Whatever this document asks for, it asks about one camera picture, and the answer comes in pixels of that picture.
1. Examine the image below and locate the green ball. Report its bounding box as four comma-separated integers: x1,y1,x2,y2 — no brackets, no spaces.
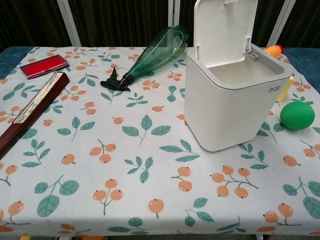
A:
279,101,316,131

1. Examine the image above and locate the white square container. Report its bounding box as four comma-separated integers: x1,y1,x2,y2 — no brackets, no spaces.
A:
183,0,294,153

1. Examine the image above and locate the fruit and leaf print tablecloth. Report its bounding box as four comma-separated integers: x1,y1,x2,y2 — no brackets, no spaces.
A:
0,46,320,240

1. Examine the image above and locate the green spray bottle black trigger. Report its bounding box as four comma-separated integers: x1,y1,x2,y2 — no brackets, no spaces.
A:
100,24,190,92

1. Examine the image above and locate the dark red folded fan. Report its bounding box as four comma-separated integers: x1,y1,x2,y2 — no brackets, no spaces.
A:
0,71,71,160

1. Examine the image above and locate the yellow sticky note pad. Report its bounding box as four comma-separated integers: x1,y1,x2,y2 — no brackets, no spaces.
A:
277,76,294,103

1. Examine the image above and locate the red flat rectangular case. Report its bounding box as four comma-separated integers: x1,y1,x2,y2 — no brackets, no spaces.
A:
19,53,71,80

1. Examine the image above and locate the orange rubber chicken toy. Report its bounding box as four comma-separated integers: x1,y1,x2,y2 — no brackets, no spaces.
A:
264,44,285,60

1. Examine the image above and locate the white partition frame post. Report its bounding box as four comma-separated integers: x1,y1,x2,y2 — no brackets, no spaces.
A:
167,0,176,48
56,0,83,48
268,0,298,48

